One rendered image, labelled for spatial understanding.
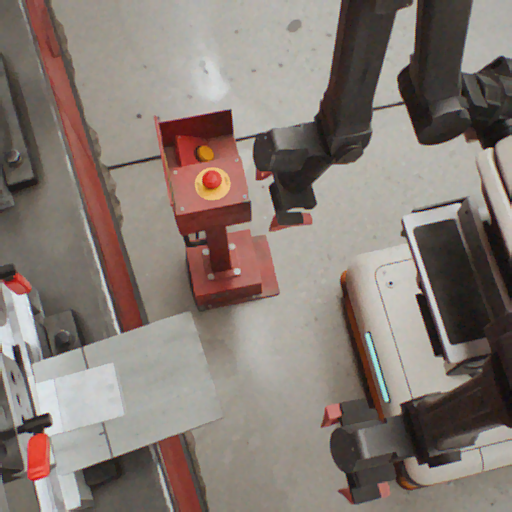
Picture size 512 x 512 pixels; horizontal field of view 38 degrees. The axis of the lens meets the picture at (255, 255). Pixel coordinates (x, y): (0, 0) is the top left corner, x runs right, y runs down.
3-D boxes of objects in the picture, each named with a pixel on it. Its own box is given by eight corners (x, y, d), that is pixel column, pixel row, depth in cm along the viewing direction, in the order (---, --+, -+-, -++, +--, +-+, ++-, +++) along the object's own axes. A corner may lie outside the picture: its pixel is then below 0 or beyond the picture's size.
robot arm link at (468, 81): (494, 108, 104) (481, 76, 106) (449, 98, 98) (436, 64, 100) (444, 141, 111) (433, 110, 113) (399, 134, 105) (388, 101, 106)
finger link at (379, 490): (326, 510, 110) (361, 503, 102) (314, 461, 112) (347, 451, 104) (363, 500, 113) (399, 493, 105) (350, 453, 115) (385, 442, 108)
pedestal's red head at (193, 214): (252, 221, 161) (251, 189, 144) (180, 236, 160) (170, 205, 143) (234, 141, 167) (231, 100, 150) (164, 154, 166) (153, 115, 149)
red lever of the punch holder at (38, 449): (49, 467, 82) (48, 408, 90) (12, 480, 81) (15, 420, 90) (54, 477, 83) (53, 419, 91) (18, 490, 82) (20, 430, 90)
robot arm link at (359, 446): (469, 458, 91) (447, 389, 93) (395, 477, 85) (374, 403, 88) (410, 472, 100) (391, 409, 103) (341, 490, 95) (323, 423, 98)
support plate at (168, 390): (225, 417, 115) (225, 417, 115) (61, 476, 113) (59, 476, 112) (190, 311, 121) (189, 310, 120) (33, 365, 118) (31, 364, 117)
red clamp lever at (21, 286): (36, 292, 105) (14, 272, 96) (8, 302, 105) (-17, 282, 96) (33, 281, 106) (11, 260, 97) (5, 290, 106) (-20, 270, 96)
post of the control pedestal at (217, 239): (232, 269, 214) (222, 196, 163) (214, 272, 214) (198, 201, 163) (228, 251, 216) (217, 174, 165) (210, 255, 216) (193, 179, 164)
